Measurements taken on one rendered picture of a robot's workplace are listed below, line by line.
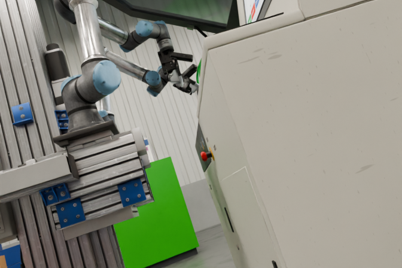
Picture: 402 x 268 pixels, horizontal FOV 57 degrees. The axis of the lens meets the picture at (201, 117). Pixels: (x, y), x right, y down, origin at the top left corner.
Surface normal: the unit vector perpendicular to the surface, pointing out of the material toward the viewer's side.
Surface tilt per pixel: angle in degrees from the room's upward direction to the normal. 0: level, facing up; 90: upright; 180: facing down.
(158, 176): 90
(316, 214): 90
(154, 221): 90
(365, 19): 90
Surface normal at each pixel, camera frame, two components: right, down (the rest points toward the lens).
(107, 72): 0.80, -0.25
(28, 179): 0.10, -0.24
